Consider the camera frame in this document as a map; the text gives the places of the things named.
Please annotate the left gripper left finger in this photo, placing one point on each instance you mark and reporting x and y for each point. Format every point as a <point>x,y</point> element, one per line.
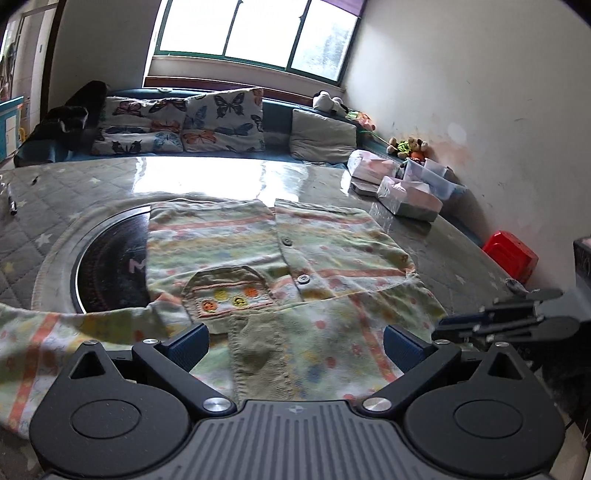
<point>166,365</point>

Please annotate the flat grey notebook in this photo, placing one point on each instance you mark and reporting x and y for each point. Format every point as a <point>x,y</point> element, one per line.
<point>364,188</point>

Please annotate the left butterfly pillow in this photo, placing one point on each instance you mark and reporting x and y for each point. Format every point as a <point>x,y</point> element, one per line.
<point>129,126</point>

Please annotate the floral green child shirt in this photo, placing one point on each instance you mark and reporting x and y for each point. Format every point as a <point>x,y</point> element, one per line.
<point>296,298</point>

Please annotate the far pink tissue pack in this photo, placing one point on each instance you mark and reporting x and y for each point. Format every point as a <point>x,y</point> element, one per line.
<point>367,166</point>

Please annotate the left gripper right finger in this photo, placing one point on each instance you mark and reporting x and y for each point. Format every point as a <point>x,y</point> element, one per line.
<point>425,366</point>

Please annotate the pink green plush toy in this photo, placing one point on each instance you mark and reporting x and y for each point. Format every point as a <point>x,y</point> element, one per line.
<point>362,119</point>

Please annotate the butterfly pillow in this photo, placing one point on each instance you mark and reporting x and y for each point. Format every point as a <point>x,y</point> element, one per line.
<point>224,121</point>
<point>129,126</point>

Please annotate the round induction cooktop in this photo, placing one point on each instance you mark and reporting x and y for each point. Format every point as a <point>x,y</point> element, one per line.
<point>109,272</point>

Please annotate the brown plush toy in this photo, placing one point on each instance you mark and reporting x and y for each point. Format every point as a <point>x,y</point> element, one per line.
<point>411,148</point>

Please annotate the green framed window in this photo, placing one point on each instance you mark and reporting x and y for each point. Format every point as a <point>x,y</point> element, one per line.
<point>309,38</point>

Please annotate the white plush toy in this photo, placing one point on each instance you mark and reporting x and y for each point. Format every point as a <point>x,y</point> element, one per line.
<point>329,105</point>

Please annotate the grey cushion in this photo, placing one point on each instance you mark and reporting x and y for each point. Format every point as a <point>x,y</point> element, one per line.
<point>320,139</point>

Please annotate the black marker pen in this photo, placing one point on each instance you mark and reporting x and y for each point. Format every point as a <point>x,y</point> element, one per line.
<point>12,204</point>

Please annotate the clear plastic storage box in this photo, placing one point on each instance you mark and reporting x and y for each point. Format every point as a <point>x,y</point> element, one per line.
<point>440,178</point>

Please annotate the right butterfly pillow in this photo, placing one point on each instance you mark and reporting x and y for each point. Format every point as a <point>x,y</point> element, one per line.
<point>224,121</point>

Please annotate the black clothes pile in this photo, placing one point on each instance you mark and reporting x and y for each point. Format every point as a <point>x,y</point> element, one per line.
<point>62,129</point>

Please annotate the blue white cabinet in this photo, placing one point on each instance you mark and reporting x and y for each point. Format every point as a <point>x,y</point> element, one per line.
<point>10,114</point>

